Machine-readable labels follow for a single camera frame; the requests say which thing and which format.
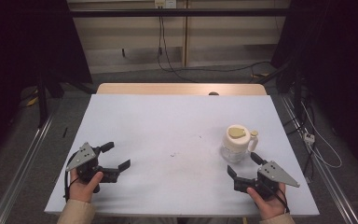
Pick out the white cable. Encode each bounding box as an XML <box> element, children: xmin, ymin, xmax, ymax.
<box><xmin>300</xmin><ymin>102</ymin><xmax>343</xmax><ymax>170</ymax></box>

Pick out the person's left hand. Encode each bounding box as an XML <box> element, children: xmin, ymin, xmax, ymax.
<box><xmin>69</xmin><ymin>169</ymin><xmax>104</xmax><ymax>203</ymax></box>

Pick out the white power strip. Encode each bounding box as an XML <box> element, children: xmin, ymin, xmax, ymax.
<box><xmin>303</xmin><ymin>132</ymin><xmax>316</xmax><ymax>146</ymax></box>

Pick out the black floor cable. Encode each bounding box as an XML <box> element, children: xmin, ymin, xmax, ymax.
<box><xmin>157</xmin><ymin>15</ymin><xmax>272</xmax><ymax>84</ymax></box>

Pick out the white wall socket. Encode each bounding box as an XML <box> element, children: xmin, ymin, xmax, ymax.
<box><xmin>154</xmin><ymin>0</ymin><xmax>177</xmax><ymax>9</ymax></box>

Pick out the black horizontal bar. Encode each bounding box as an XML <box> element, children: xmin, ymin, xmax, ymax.
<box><xmin>69</xmin><ymin>8</ymin><xmax>291</xmax><ymax>19</ymax></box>

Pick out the black metal stand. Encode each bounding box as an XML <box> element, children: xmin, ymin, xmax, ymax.
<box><xmin>36</xmin><ymin>68</ymin><xmax>98</xmax><ymax>129</ymax></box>

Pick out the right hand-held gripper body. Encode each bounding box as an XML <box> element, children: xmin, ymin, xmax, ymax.
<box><xmin>233</xmin><ymin>161</ymin><xmax>301</xmax><ymax>200</ymax></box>

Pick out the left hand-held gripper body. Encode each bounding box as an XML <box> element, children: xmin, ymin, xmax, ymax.
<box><xmin>65</xmin><ymin>142</ymin><xmax>119</xmax><ymax>194</ymax></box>

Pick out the metal floor rail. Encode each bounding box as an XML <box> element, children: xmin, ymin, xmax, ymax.
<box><xmin>0</xmin><ymin>113</ymin><xmax>55</xmax><ymax>224</ymax></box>
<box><xmin>279</xmin><ymin>94</ymin><xmax>358</xmax><ymax>224</ymax></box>

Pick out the person's right hand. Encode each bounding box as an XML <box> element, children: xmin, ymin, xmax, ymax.
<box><xmin>246</xmin><ymin>183</ymin><xmax>290</xmax><ymax>220</ymax></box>

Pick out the glass jar with cream lid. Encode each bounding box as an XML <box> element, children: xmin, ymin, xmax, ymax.
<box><xmin>219</xmin><ymin>124</ymin><xmax>259</xmax><ymax>164</ymax></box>

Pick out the wooden table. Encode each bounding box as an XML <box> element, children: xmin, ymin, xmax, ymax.
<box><xmin>96</xmin><ymin>82</ymin><xmax>268</xmax><ymax>96</ymax></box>

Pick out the black curtain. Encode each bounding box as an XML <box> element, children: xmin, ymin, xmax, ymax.
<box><xmin>0</xmin><ymin>0</ymin><xmax>93</xmax><ymax>167</ymax></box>
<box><xmin>269</xmin><ymin>0</ymin><xmax>358</xmax><ymax>180</ymax></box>

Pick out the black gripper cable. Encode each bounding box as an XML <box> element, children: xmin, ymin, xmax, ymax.
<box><xmin>63</xmin><ymin>150</ymin><xmax>80</xmax><ymax>202</ymax></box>
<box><xmin>273</xmin><ymin>186</ymin><xmax>291</xmax><ymax>215</ymax></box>

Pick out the white board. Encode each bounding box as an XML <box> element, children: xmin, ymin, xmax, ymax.
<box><xmin>44</xmin><ymin>93</ymin><xmax>321</xmax><ymax>217</ymax></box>

